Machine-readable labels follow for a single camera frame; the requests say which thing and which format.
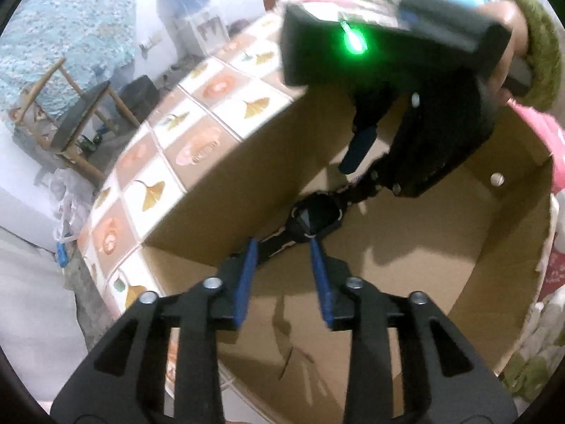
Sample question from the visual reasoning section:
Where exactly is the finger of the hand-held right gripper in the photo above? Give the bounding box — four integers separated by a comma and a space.
342, 159, 400, 206
339, 124, 378, 175

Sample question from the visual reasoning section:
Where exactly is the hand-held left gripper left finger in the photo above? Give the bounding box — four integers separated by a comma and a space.
50, 237, 261, 424

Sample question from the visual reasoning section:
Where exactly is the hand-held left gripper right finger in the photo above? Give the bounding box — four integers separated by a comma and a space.
308, 236, 518, 424

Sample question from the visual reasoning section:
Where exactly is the black wristwatch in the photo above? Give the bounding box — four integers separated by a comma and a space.
254, 188, 354, 257

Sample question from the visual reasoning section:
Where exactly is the cardboard box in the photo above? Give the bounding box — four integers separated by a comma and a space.
143, 84, 554, 424

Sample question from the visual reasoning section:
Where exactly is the person's right hand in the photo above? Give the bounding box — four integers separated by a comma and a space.
479, 0, 530, 107

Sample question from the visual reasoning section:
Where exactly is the leaf print tablecloth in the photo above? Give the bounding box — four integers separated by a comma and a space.
75, 11, 310, 407

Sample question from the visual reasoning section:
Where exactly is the white water dispenser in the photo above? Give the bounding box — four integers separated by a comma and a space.
177, 11, 230, 56

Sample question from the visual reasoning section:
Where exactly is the white plastic bag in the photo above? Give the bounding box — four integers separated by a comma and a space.
42, 168, 95, 243

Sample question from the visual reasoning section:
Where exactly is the black box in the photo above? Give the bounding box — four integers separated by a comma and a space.
118, 75, 160, 118

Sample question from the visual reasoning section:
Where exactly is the wooden chair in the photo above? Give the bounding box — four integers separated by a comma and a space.
13, 57, 142, 184

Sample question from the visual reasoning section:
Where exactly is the blue floral hanging cloth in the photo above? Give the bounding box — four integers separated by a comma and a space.
0, 0, 148, 120

